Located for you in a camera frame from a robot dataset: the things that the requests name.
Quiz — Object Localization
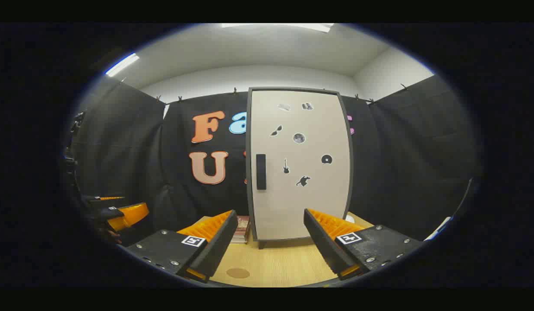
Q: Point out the rectangular ceiling light panel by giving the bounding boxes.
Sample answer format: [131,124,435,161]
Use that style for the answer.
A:
[221,23,335,33]

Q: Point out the black cabinet door handle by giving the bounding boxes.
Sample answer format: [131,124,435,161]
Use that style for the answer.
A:
[256,154,267,190]

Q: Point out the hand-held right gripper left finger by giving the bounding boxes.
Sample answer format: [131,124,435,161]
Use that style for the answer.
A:
[125,209,239,284]

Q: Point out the black backdrop cloth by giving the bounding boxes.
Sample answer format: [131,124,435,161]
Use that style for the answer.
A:
[70,74,483,242]

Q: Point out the long ceiling light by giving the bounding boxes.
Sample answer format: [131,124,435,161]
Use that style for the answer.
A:
[104,53,140,77]

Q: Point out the stack of books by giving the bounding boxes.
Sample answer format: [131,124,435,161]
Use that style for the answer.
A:
[232,215,251,244]

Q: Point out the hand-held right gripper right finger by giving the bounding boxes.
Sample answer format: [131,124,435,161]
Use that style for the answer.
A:
[303,208,423,280]

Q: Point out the light grey cabinet door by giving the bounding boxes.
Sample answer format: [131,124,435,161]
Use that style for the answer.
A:
[251,90,351,239]

